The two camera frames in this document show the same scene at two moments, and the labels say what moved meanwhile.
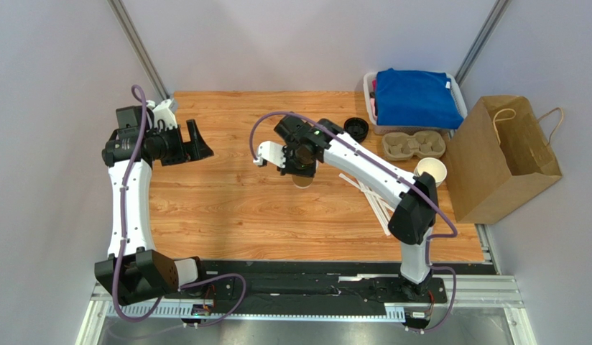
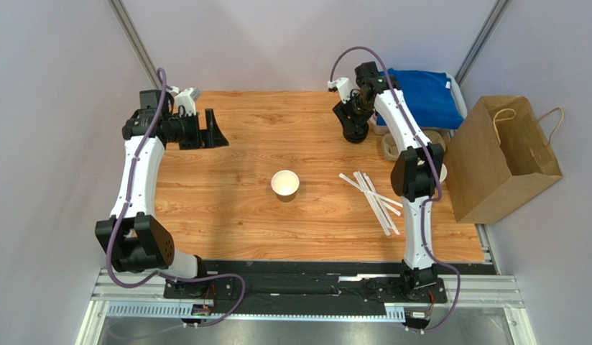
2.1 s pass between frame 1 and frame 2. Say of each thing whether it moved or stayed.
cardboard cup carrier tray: stayed
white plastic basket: stayed
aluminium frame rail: stayed
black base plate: stayed
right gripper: moved
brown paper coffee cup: moved
